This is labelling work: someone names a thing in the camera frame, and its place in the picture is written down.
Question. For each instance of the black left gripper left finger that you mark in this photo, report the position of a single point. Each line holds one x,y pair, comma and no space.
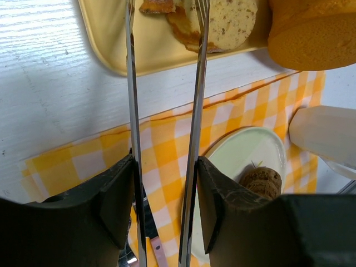
84,226

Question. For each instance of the red crusted bread piece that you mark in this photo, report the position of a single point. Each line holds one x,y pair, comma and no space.
157,6

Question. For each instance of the stainless steel tongs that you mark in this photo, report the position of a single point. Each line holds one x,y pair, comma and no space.
202,10

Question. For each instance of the pink-handled knife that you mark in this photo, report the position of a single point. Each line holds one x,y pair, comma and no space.
152,233

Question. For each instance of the pale green ceramic plate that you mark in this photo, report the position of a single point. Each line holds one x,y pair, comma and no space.
244,150

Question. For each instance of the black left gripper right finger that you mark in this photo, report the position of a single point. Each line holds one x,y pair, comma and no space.
324,228

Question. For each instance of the large orange brioche loaf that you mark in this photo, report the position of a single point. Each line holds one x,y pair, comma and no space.
312,35

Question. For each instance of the yellow checkered cloth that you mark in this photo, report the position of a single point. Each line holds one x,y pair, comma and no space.
165,142

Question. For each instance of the seeded bread slice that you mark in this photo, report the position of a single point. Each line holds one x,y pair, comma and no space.
230,24

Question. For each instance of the dark brown croissant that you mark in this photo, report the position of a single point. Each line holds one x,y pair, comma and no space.
263,181

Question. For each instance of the white ceramic mug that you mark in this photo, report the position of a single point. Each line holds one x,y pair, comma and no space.
328,132

